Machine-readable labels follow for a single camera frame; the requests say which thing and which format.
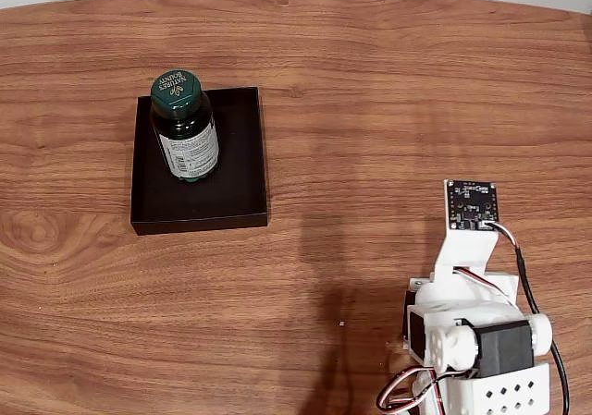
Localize green-capped dark pill bottle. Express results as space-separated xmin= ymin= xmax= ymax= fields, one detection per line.
xmin=150 ymin=69 xmax=221 ymax=185

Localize shallow black cardboard box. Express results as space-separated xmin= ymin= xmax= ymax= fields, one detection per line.
xmin=129 ymin=86 xmax=270 ymax=237

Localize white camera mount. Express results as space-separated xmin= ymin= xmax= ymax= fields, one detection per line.
xmin=432 ymin=179 xmax=501 ymax=292

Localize black camera cable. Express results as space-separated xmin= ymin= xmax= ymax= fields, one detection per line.
xmin=480 ymin=220 xmax=570 ymax=415

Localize black camera circuit board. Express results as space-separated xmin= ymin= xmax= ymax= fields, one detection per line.
xmin=444 ymin=179 xmax=500 ymax=231

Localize red white black servo wires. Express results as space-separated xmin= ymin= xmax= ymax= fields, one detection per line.
xmin=375 ymin=369 xmax=449 ymax=415

